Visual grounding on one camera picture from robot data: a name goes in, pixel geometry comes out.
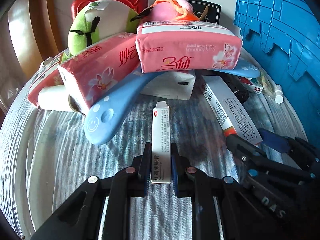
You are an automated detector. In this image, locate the white paper roll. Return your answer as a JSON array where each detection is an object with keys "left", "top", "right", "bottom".
[{"left": 38, "top": 85, "right": 79, "bottom": 112}]

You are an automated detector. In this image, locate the pink tissue pack two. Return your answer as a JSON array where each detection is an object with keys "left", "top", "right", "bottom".
[{"left": 136, "top": 21, "right": 243, "bottom": 73}]

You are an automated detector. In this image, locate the orange pouch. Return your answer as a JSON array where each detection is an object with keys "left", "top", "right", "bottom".
[{"left": 130, "top": 0, "right": 200, "bottom": 22}]

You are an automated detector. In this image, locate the small white bottle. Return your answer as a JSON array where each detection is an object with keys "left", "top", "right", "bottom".
[{"left": 274, "top": 85, "right": 284, "bottom": 104}]

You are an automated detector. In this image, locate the white orange medicine box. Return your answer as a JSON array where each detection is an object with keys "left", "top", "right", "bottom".
[{"left": 200, "top": 76, "right": 262, "bottom": 145}]

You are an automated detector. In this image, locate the green white plush toy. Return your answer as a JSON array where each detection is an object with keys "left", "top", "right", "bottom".
[{"left": 68, "top": 0, "right": 140, "bottom": 55}]

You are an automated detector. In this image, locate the blue plastic crate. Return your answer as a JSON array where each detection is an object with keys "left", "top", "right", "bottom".
[{"left": 234, "top": 0, "right": 319, "bottom": 147}]

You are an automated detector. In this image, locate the white ointment box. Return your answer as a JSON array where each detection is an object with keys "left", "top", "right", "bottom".
[{"left": 151, "top": 101, "right": 171, "bottom": 184}]

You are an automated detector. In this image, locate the blue striped table cloth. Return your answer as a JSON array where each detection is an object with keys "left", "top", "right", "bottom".
[{"left": 1, "top": 77, "right": 308, "bottom": 239}]

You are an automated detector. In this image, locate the white square box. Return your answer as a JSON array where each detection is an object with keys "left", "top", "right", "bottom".
[{"left": 140, "top": 70, "right": 196, "bottom": 100}]

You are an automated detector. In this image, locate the black gift box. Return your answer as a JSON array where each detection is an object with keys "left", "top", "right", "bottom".
[{"left": 187, "top": 0, "right": 221, "bottom": 24}]

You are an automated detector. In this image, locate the pink tissue pack three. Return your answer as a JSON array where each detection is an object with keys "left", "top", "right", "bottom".
[{"left": 57, "top": 33, "right": 139, "bottom": 115}]

